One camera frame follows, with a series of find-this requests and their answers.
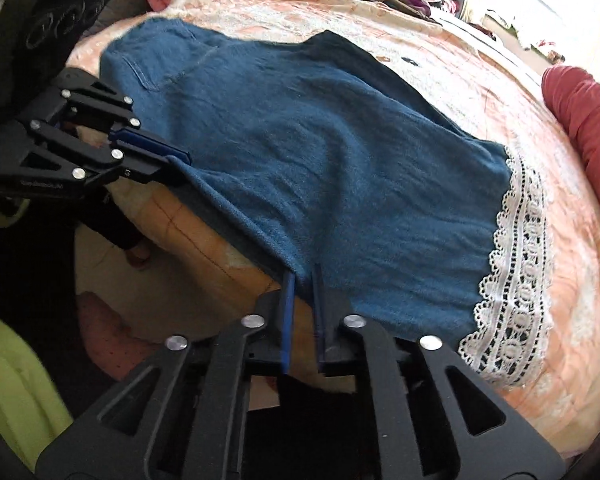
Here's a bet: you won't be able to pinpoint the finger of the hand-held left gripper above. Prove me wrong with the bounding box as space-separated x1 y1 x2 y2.
19 117 187 192
52 69 191 163

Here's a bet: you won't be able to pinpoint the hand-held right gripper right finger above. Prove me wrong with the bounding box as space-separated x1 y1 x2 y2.
312 265 567 480

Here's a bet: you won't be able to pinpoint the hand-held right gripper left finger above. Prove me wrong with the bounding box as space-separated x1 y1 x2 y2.
35 271 301 480

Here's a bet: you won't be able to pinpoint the blue pants with lace trim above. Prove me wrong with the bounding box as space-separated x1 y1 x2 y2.
100 20 555 390

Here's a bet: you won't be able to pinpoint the grey quilted headboard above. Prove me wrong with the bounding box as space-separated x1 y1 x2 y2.
0 0 157 48

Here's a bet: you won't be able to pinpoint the lime green clothing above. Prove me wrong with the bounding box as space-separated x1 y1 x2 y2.
0 200 77 468

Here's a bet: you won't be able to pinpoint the peach and white printed blanket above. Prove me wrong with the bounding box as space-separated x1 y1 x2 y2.
72 0 600 461

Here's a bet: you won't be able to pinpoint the white bed sheet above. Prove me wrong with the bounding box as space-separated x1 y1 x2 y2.
430 10 548 83

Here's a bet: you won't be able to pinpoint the red bolster pillow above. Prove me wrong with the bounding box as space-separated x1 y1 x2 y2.
541 65 600 217

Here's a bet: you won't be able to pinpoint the clutter on window sill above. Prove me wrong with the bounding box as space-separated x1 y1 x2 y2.
482 7 573 63

